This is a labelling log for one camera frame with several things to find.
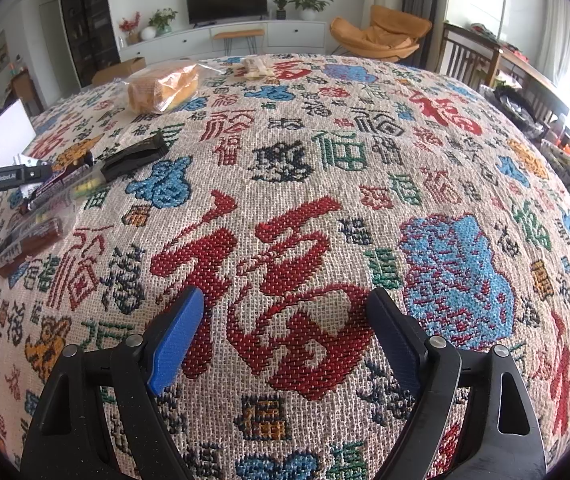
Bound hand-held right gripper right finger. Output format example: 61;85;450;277
367;287;548;480

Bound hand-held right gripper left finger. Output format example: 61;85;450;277
20;286;206;480

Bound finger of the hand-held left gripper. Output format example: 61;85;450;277
22;159;55;184

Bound purple snack bar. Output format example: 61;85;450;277
25;162;98;213

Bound white cardboard box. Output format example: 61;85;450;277
0;100;37;171

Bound bagged sliced bread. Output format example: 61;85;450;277
128;60;201;113

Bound beige snack packet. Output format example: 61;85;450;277
237;57;276;81

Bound yellow green snack stick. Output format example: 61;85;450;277
72;177;113;198

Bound dark red snack bar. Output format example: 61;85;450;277
0;215;68;278

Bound black snack packet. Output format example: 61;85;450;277
101;135;168;182

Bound brown cardboard box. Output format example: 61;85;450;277
92;57;146;86

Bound printed woven blanket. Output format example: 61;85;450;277
0;50;570;480

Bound dark display cabinet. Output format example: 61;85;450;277
58;0;121;86

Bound red flower arrangement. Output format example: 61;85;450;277
118;12;141;43

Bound white television cabinet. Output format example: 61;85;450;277
118;20;328;66

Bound leafy green potted plant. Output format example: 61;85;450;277
147;8;178;36

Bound wooden stool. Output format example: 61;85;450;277
211;30;265;53

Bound black television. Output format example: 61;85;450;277
186;0;268;26

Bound dark wooden chair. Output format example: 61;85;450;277
435;22;500;91

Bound wooden side desk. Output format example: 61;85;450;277
495;42;570;121

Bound orange lounge chair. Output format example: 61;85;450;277
330;5;433;63

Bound large green potted plant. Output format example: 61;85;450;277
290;0;333;21

